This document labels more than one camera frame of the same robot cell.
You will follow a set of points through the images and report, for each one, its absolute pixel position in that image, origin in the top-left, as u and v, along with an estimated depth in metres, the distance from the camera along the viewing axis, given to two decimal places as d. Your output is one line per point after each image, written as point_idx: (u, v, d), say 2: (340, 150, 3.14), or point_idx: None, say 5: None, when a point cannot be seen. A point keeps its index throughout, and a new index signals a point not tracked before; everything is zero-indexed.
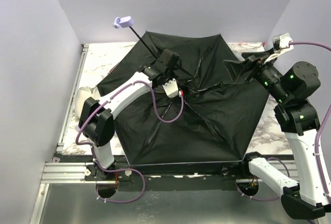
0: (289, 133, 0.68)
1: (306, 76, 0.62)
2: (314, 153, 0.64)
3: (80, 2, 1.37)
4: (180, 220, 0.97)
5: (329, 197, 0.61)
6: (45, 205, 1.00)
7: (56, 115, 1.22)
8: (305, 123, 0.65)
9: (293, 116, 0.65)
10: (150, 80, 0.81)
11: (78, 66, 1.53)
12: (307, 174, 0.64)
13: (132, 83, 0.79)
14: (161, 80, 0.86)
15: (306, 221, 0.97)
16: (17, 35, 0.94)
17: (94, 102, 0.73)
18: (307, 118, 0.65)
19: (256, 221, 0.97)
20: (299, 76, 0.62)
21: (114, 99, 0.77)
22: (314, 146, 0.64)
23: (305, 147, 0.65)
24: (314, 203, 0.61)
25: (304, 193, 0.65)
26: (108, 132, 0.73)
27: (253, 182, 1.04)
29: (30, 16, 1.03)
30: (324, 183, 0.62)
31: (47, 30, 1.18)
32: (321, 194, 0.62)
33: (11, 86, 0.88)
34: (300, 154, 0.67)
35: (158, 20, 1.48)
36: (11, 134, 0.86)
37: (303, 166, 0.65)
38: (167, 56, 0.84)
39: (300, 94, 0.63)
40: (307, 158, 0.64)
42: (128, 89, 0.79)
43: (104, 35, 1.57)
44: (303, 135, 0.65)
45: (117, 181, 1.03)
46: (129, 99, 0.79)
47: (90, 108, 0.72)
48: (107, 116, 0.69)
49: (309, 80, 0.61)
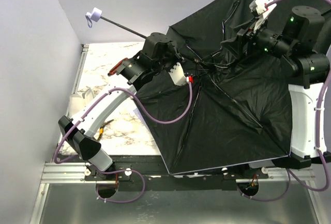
0: (294, 85, 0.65)
1: (307, 15, 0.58)
2: (315, 107, 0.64)
3: (80, 1, 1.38)
4: (180, 220, 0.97)
5: (318, 151, 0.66)
6: (45, 204, 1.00)
7: (56, 115, 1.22)
8: (313, 75, 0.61)
9: (303, 66, 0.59)
10: (130, 84, 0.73)
11: (78, 66, 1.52)
12: (304, 128, 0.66)
13: (108, 93, 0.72)
14: (148, 77, 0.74)
15: (306, 221, 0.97)
16: (17, 34, 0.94)
17: (68, 122, 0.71)
18: (316, 70, 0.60)
19: (256, 221, 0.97)
20: (299, 15, 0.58)
21: (89, 114, 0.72)
22: (317, 101, 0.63)
23: (309, 101, 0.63)
24: (302, 154, 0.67)
25: (295, 145, 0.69)
26: (89, 149, 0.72)
27: (253, 182, 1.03)
29: (30, 14, 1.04)
30: (317, 137, 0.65)
31: (46, 29, 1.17)
32: (312, 147, 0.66)
33: (11, 86, 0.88)
34: (300, 107, 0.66)
35: (157, 19, 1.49)
36: (12, 133, 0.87)
37: (302, 120, 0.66)
38: (150, 46, 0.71)
39: (306, 35, 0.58)
40: (308, 113, 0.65)
42: (103, 100, 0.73)
43: (105, 35, 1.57)
44: (309, 88, 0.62)
45: (117, 181, 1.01)
46: (106, 110, 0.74)
47: (64, 127, 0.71)
48: (81, 138, 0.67)
49: (311, 17, 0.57)
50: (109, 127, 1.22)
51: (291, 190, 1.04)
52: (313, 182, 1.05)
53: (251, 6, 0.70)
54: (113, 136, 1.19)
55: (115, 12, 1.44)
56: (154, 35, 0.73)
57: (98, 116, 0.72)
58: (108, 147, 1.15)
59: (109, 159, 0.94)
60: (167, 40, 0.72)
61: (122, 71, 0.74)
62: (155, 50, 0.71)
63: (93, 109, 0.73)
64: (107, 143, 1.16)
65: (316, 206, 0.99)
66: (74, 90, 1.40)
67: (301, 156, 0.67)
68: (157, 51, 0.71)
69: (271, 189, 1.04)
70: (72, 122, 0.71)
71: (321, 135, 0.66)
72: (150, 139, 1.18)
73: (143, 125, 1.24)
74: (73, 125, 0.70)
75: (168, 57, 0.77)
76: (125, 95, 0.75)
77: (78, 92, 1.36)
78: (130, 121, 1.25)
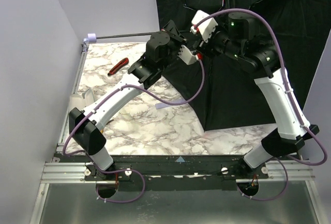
0: (260, 77, 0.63)
1: (243, 16, 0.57)
2: (286, 91, 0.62)
3: (80, 0, 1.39)
4: (180, 220, 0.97)
5: (305, 128, 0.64)
6: (45, 204, 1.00)
7: (56, 114, 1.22)
8: (272, 64, 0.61)
9: (261, 60, 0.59)
10: (140, 82, 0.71)
11: (78, 66, 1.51)
12: (283, 113, 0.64)
13: (121, 89, 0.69)
14: (158, 76, 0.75)
15: (306, 221, 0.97)
16: (19, 33, 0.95)
17: (79, 113, 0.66)
18: (271, 60, 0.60)
19: (257, 221, 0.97)
20: (237, 19, 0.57)
21: (100, 107, 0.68)
22: (284, 85, 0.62)
23: (278, 87, 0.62)
24: (294, 136, 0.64)
25: (283, 131, 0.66)
26: (95, 144, 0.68)
27: (253, 182, 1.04)
29: (30, 13, 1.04)
30: (299, 117, 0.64)
31: (46, 27, 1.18)
32: (298, 126, 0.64)
33: (12, 85, 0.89)
34: (271, 95, 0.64)
35: (156, 20, 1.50)
36: (13, 132, 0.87)
37: (278, 106, 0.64)
38: (151, 51, 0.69)
39: (250, 33, 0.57)
40: (281, 98, 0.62)
42: (115, 96, 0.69)
43: (105, 35, 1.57)
44: (273, 77, 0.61)
45: (117, 181, 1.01)
46: (118, 105, 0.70)
47: (75, 119, 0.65)
48: (93, 128, 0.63)
49: (247, 17, 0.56)
50: (109, 127, 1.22)
51: (290, 190, 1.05)
52: (312, 182, 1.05)
53: (197, 15, 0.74)
54: (113, 136, 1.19)
55: (116, 12, 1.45)
56: (154, 37, 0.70)
57: (110, 109, 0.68)
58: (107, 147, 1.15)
59: (110, 157, 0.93)
60: (167, 40, 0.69)
61: (133, 71, 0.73)
62: (159, 53, 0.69)
63: (106, 102, 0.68)
64: (106, 143, 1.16)
65: (316, 206, 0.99)
66: (75, 89, 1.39)
67: (293, 138, 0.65)
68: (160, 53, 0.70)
69: (271, 188, 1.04)
70: (83, 113, 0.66)
71: (301, 112, 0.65)
72: (150, 139, 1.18)
73: (143, 125, 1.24)
74: (84, 117, 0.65)
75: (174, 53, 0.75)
76: (136, 92, 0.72)
77: (78, 92, 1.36)
78: (129, 121, 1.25)
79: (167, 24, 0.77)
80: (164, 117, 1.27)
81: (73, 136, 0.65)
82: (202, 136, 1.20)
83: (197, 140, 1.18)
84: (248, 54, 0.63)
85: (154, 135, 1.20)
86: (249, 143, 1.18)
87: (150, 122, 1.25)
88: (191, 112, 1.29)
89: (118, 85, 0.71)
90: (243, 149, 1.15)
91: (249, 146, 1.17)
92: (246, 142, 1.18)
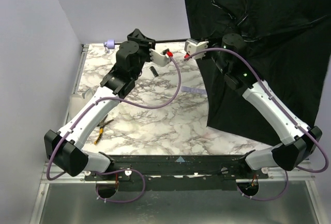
0: (245, 90, 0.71)
1: (234, 42, 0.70)
2: (269, 96, 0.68)
3: (79, 0, 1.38)
4: (180, 220, 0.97)
5: (301, 128, 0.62)
6: (45, 205, 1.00)
7: (56, 114, 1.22)
8: (251, 78, 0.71)
9: (242, 79, 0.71)
10: (116, 92, 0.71)
11: (78, 66, 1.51)
12: (273, 117, 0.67)
13: (95, 103, 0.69)
14: (130, 86, 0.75)
15: (306, 221, 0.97)
16: (18, 34, 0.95)
17: (55, 135, 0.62)
18: (249, 76, 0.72)
19: (256, 221, 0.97)
20: (228, 43, 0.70)
21: (76, 126, 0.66)
22: (267, 92, 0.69)
23: (260, 95, 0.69)
24: (292, 138, 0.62)
25: (283, 137, 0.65)
26: (78, 163, 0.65)
27: (253, 182, 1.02)
29: (29, 14, 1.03)
30: (291, 118, 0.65)
31: (46, 29, 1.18)
32: (293, 128, 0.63)
33: (11, 87, 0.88)
34: (258, 104, 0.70)
35: (169, 19, 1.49)
36: (13, 133, 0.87)
37: (268, 112, 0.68)
38: (122, 61, 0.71)
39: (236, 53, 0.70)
40: (267, 103, 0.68)
42: (90, 110, 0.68)
43: (104, 35, 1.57)
44: (254, 88, 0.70)
45: (117, 181, 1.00)
46: (95, 120, 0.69)
47: (51, 142, 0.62)
48: (72, 149, 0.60)
49: (237, 44, 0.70)
50: (109, 127, 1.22)
51: (290, 190, 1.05)
52: (312, 182, 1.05)
53: (185, 44, 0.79)
54: (113, 136, 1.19)
55: (115, 13, 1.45)
56: (123, 47, 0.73)
57: (87, 125, 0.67)
58: (107, 147, 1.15)
59: (106, 160, 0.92)
60: (136, 48, 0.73)
61: (105, 84, 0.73)
62: (130, 61, 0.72)
63: (81, 120, 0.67)
64: (106, 143, 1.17)
65: (316, 206, 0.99)
66: (75, 90, 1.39)
67: (292, 140, 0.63)
68: (130, 61, 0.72)
69: (271, 188, 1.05)
70: (59, 134, 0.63)
71: (294, 115, 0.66)
72: (150, 139, 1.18)
73: (143, 125, 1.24)
74: (61, 137, 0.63)
75: (141, 61, 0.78)
76: (112, 104, 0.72)
77: (78, 92, 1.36)
78: (129, 121, 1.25)
79: (132, 33, 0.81)
80: (164, 117, 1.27)
81: (54, 159, 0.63)
82: (203, 136, 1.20)
83: (197, 140, 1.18)
84: (233, 71, 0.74)
85: (154, 135, 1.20)
86: (249, 143, 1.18)
87: (150, 122, 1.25)
88: (191, 112, 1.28)
89: (92, 100, 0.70)
90: (244, 149, 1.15)
91: (249, 145, 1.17)
92: (246, 142, 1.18)
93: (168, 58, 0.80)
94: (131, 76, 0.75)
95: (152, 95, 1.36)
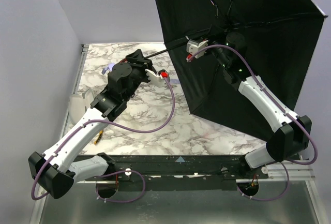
0: (240, 83, 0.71)
1: (236, 41, 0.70)
2: (260, 88, 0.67)
3: (79, 0, 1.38)
4: (180, 220, 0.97)
5: (289, 115, 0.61)
6: (45, 205, 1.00)
7: (56, 114, 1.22)
8: (246, 73, 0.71)
9: (238, 75, 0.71)
10: (104, 115, 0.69)
11: (78, 66, 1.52)
12: (262, 105, 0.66)
13: (83, 127, 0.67)
14: (121, 108, 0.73)
15: (306, 221, 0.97)
16: (18, 34, 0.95)
17: (39, 158, 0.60)
18: (244, 72, 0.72)
19: (256, 221, 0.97)
20: (231, 41, 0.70)
21: (62, 148, 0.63)
22: (258, 84, 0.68)
23: (253, 87, 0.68)
24: (280, 124, 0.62)
25: (272, 124, 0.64)
26: (62, 187, 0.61)
27: (253, 182, 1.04)
29: (29, 14, 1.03)
30: (280, 106, 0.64)
31: (46, 29, 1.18)
32: (281, 115, 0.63)
33: (11, 87, 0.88)
34: (251, 96, 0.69)
35: None
36: (12, 133, 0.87)
37: (259, 102, 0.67)
38: (114, 84, 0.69)
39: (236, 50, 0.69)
40: (258, 94, 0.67)
42: (76, 133, 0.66)
43: (104, 36, 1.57)
44: (246, 80, 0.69)
45: (117, 181, 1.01)
46: (82, 143, 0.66)
47: (35, 164, 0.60)
48: (54, 174, 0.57)
49: (238, 43, 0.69)
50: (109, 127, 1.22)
51: (290, 190, 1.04)
52: (312, 182, 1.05)
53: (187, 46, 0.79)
54: (113, 136, 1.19)
55: (115, 13, 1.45)
56: (116, 70, 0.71)
57: (73, 149, 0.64)
58: (107, 147, 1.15)
59: (104, 161, 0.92)
60: (130, 71, 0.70)
61: (96, 104, 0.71)
62: (122, 84, 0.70)
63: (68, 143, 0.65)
64: (106, 143, 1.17)
65: (316, 206, 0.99)
66: (75, 90, 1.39)
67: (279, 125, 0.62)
68: (122, 84, 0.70)
69: (271, 188, 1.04)
70: (44, 158, 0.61)
71: (282, 104, 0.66)
72: (150, 139, 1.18)
73: (143, 125, 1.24)
74: (45, 161, 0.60)
75: (135, 81, 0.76)
76: (101, 126, 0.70)
77: (78, 92, 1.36)
78: (129, 121, 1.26)
79: (133, 54, 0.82)
80: (164, 117, 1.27)
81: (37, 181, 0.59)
82: (203, 136, 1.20)
83: (197, 140, 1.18)
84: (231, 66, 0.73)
85: (154, 135, 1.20)
86: (249, 143, 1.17)
87: (150, 122, 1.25)
88: None
89: (81, 121, 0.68)
90: (243, 149, 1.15)
91: (249, 146, 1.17)
92: (246, 142, 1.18)
93: (163, 79, 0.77)
94: (123, 98, 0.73)
95: (152, 95, 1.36)
